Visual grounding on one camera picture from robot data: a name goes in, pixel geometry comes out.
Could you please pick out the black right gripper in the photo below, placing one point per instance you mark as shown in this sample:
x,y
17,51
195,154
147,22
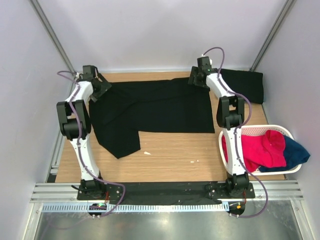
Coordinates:
x,y
194,71

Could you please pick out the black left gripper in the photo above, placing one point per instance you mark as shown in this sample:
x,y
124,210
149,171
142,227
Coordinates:
x,y
105,86

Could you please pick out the black t shirt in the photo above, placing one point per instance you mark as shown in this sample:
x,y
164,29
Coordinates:
x,y
247,83
160,106

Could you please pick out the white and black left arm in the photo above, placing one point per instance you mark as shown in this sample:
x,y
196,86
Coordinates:
x,y
75,125

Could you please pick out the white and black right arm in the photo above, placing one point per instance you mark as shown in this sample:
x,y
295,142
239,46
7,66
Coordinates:
x,y
230,117

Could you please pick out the folded black t shirt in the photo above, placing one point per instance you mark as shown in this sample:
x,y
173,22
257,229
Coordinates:
x,y
247,83

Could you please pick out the white laundry basket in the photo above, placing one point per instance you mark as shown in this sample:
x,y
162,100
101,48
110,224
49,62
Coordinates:
x,y
256,130

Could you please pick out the red t shirt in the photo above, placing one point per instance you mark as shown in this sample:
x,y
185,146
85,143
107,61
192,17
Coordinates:
x,y
263,151

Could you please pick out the navy blue t shirt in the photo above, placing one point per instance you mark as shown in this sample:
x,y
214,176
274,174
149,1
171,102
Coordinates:
x,y
294,154

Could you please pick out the left aluminium frame post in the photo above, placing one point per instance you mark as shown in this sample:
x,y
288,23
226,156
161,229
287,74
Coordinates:
x,y
51,33

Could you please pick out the aluminium frame post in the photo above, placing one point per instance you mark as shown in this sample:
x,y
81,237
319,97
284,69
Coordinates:
x,y
51,33
280,19

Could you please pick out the right aluminium frame post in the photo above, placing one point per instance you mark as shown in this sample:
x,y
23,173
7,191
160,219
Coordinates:
x,y
280,19

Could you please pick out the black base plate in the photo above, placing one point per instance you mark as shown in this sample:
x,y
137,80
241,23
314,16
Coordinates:
x,y
166,193

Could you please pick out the white slotted cable duct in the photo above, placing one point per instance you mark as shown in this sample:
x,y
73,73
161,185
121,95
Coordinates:
x,y
90,208

